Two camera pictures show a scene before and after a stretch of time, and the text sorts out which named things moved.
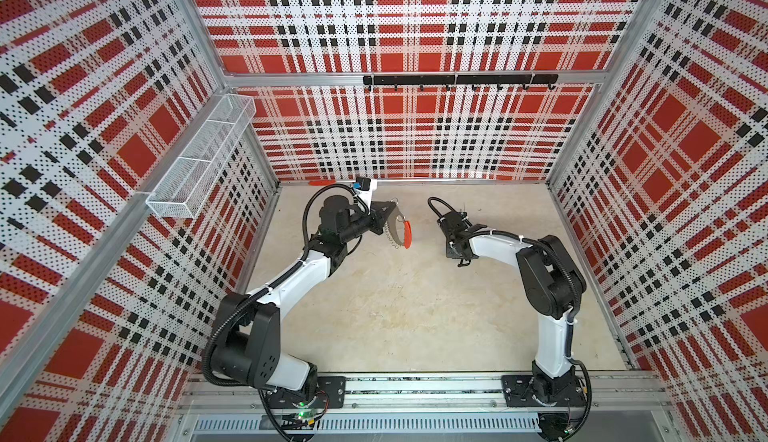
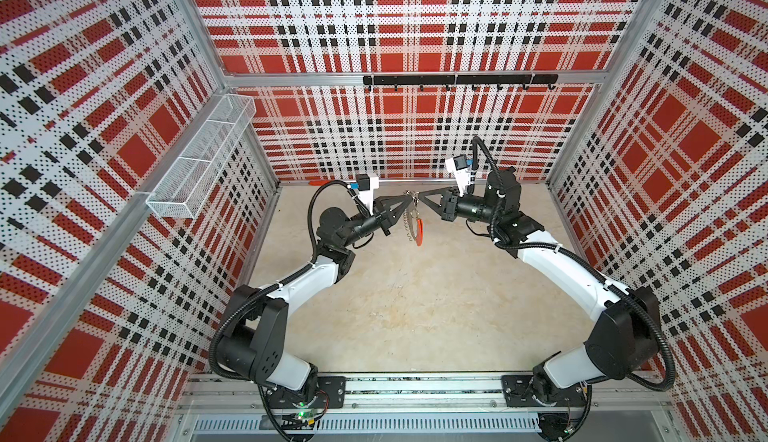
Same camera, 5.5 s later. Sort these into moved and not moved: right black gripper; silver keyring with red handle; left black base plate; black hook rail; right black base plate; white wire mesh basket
Moved: right black gripper; silver keyring with red handle
Not moved: white wire mesh basket; right black base plate; left black base plate; black hook rail
